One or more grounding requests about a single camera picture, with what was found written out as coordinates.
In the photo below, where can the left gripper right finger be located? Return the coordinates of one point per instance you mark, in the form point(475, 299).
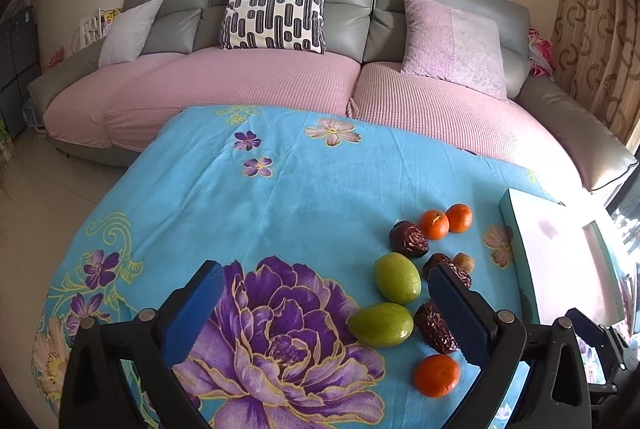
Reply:
point(555, 391)

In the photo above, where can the light grey cushion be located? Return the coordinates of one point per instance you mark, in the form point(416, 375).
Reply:
point(128, 33)

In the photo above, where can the brown patterned curtain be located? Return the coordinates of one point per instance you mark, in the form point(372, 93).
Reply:
point(596, 48)

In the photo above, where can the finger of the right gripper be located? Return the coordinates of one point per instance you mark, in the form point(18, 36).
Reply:
point(611, 347)

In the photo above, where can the pink grey cushion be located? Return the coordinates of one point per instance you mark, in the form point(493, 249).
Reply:
point(452, 45)

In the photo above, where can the dark cabinet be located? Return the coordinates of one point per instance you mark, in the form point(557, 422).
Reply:
point(20, 65)

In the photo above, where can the brown longan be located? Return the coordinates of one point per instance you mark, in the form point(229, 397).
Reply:
point(464, 262)

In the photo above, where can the red date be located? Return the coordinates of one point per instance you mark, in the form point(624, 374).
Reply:
point(433, 329)
point(440, 258)
point(407, 239)

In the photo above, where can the pink floral cloth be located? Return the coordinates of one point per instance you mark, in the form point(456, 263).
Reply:
point(542, 62)

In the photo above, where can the black white patterned cushion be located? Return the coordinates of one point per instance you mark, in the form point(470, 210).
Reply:
point(295, 25)

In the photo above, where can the white magazine rack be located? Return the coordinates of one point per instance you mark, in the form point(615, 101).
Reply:
point(94, 27)

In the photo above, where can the teal white tray box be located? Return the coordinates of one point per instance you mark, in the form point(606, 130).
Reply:
point(562, 261)

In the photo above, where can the mandarin orange with stem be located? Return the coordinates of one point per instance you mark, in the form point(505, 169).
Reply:
point(434, 224)

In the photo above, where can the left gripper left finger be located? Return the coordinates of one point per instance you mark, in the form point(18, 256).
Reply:
point(96, 393)

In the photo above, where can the grey leather sofa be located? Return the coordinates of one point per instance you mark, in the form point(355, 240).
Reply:
point(373, 31)

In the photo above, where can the pink sofa seat cover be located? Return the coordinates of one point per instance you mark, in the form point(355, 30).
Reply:
point(107, 113)

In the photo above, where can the red date top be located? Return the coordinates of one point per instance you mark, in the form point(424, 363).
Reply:
point(407, 239)

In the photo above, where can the blue floral tablecloth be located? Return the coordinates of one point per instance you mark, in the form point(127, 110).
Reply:
point(296, 207)

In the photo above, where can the green jujube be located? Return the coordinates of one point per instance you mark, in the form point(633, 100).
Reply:
point(397, 279)
point(384, 325)

